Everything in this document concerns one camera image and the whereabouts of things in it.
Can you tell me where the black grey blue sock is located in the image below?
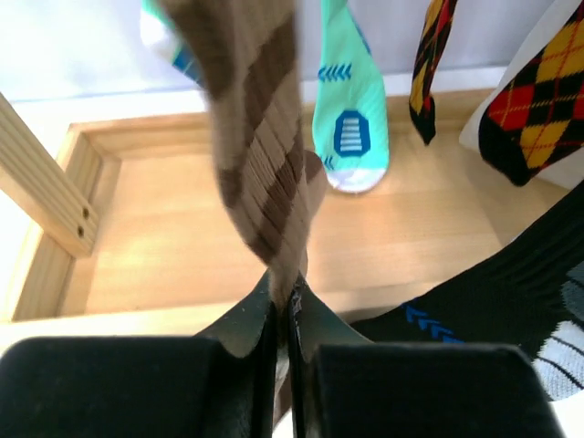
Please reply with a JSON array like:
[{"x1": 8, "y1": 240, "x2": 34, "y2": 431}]
[{"x1": 351, "y1": 185, "x2": 583, "y2": 402}]

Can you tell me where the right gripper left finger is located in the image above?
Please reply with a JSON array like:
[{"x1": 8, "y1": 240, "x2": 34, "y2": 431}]
[{"x1": 200, "y1": 274, "x2": 277, "y2": 437}]

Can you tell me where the teal sock left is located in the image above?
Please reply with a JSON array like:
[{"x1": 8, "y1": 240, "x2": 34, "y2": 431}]
[{"x1": 140, "y1": 0, "x2": 204, "y2": 88}]

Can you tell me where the brown striped sock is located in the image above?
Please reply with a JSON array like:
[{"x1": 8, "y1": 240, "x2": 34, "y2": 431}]
[{"x1": 152, "y1": 0, "x2": 329, "y2": 430}]

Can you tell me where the argyle sock red yellow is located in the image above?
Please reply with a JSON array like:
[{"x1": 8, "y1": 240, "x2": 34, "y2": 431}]
[{"x1": 478, "y1": 4, "x2": 584, "y2": 187}]

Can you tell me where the wooden clothes rack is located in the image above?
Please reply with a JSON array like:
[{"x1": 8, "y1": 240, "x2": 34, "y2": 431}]
[{"x1": 1, "y1": 89, "x2": 566, "y2": 346}]

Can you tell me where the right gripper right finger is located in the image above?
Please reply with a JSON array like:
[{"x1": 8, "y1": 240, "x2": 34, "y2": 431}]
[{"x1": 286, "y1": 276, "x2": 371, "y2": 437}]

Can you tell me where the teal sock with blue patch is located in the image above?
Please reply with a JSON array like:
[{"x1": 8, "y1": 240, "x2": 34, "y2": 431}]
[{"x1": 312, "y1": 1, "x2": 390, "y2": 193}]

